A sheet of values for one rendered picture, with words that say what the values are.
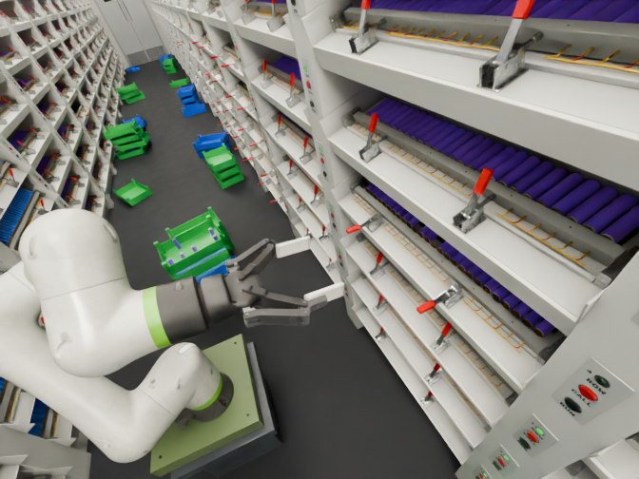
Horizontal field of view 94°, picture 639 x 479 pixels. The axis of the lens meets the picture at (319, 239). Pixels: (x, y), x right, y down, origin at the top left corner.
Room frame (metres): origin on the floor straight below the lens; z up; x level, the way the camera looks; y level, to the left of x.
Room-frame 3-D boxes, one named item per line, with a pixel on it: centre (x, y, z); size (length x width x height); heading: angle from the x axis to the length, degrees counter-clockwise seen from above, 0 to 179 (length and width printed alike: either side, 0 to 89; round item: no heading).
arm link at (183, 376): (0.42, 0.47, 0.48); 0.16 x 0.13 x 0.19; 141
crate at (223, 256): (1.18, 0.63, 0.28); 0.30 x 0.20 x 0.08; 115
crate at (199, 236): (1.18, 0.63, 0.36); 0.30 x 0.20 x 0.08; 115
